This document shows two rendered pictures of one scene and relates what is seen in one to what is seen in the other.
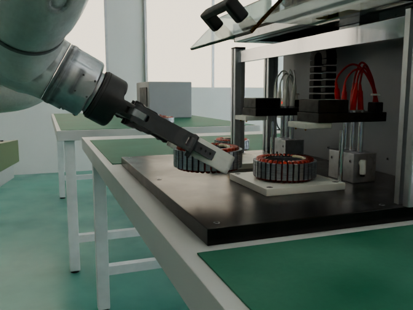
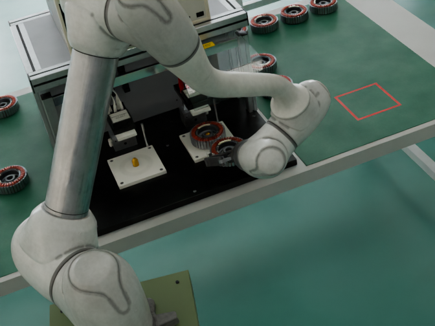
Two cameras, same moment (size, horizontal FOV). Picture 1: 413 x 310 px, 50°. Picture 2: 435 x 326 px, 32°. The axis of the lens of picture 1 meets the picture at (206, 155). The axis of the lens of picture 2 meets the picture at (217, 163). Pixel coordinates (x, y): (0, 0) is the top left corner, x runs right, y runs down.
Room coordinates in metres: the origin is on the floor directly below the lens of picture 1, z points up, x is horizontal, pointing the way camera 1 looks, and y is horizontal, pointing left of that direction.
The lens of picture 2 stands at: (0.58, 1.78, 2.16)
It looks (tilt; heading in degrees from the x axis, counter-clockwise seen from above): 37 degrees down; 276
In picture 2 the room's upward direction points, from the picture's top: 11 degrees counter-clockwise
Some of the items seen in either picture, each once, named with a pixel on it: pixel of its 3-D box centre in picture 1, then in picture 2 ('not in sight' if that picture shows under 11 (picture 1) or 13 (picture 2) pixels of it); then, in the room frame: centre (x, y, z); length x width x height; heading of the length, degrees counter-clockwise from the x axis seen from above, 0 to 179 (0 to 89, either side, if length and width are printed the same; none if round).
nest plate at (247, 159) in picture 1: (230, 161); (136, 166); (1.00, -0.06, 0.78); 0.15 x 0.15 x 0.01; 20
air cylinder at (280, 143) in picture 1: (286, 149); (122, 137); (1.05, -0.19, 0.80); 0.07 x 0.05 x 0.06; 20
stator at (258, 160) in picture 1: (284, 166); (208, 134); (0.78, -0.14, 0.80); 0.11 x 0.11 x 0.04
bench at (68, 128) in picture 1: (134, 169); not in sight; (3.19, 0.53, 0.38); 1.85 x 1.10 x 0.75; 20
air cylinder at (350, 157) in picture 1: (351, 164); (193, 113); (0.83, -0.28, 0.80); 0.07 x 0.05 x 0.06; 20
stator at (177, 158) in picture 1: (208, 157); (228, 151); (0.71, 0.00, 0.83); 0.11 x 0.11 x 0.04
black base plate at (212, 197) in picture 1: (260, 177); (172, 155); (0.89, -0.11, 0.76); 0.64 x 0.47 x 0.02; 20
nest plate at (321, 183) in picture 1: (284, 180); (209, 141); (0.78, -0.14, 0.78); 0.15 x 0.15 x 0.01; 20
